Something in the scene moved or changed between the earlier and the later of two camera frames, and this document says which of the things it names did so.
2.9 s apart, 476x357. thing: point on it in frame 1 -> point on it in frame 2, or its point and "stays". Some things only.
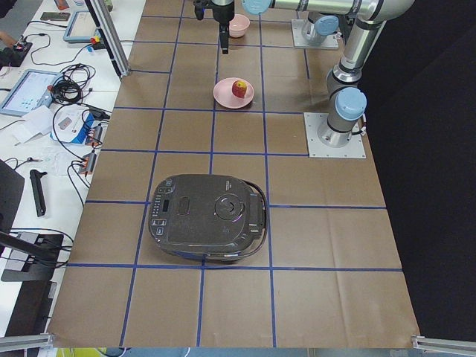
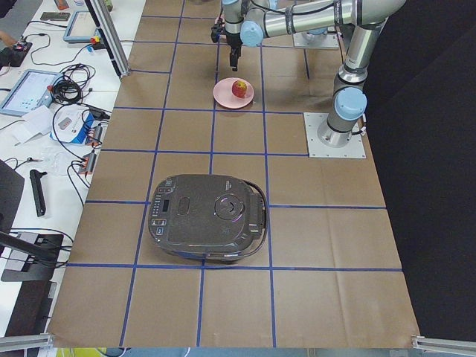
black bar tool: [36, 176] stays
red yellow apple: [239, 88] stays
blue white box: [79, 124] stays
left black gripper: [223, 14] -> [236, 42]
